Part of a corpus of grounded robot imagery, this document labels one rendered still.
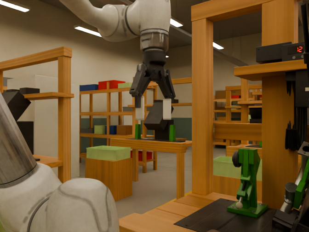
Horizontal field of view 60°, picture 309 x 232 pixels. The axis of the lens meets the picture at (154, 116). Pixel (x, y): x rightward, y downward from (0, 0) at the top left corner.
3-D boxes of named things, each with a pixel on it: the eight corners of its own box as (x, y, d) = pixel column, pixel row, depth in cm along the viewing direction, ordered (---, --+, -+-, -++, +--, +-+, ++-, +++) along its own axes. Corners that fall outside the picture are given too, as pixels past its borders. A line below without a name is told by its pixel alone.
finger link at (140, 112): (144, 96, 78) (142, 95, 78) (144, 120, 78) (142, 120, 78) (136, 96, 80) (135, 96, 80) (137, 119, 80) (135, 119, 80)
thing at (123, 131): (143, 173, 614) (143, 74, 614) (74, 162, 758) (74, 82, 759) (157, 169, 658) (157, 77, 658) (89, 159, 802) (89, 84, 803)
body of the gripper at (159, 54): (153, 55, 90) (153, 83, 90) (136, 50, 84) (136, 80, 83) (171, 52, 85) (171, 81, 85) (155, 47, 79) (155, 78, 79)
